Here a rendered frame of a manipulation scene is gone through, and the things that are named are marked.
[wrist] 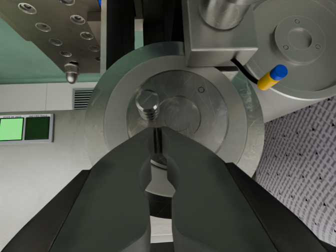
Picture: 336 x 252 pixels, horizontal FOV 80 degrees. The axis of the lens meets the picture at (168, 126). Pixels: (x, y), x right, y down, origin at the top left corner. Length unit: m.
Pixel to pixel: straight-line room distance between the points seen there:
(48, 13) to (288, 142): 0.43
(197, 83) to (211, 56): 0.02
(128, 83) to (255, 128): 0.11
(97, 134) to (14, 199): 0.44
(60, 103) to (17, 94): 0.62
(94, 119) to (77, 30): 0.30
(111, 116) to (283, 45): 0.17
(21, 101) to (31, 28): 3.08
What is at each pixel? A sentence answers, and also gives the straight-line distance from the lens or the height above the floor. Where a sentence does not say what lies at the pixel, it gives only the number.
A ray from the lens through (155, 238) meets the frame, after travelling 0.52.
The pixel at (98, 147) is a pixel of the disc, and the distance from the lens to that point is 0.17.
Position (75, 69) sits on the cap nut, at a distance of 0.57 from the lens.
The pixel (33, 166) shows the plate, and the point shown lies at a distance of 0.57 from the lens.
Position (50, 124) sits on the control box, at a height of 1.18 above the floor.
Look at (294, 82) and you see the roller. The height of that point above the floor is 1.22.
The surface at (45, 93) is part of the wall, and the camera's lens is 3.40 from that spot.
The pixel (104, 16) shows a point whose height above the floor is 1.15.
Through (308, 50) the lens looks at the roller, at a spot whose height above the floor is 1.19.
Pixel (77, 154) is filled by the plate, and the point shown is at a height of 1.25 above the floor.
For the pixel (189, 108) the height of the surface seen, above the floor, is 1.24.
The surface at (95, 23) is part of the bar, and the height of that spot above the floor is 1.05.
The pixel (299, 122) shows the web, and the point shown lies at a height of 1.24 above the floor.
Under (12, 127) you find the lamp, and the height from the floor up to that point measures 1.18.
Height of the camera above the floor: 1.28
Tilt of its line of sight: 11 degrees down
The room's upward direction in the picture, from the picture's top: 177 degrees clockwise
